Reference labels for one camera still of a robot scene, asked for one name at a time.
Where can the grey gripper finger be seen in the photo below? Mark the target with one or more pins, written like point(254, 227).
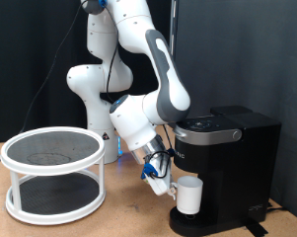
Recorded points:
point(173, 187)
point(173, 196)

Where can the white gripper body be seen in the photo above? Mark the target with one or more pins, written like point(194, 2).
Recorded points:
point(161, 182)

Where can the black Keurig coffee machine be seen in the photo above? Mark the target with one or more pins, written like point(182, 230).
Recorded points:
point(237, 171)

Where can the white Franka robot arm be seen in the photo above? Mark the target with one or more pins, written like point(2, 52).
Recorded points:
point(134, 82)

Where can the black tape strip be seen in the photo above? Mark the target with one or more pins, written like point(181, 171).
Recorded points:
point(256, 227)

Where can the white two-tier turntable shelf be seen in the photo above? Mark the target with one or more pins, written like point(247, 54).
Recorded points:
point(56, 218)

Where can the grey metal pole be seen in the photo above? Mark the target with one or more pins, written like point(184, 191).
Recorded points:
point(171, 29)

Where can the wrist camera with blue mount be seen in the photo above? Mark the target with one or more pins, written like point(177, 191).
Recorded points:
point(148, 171)

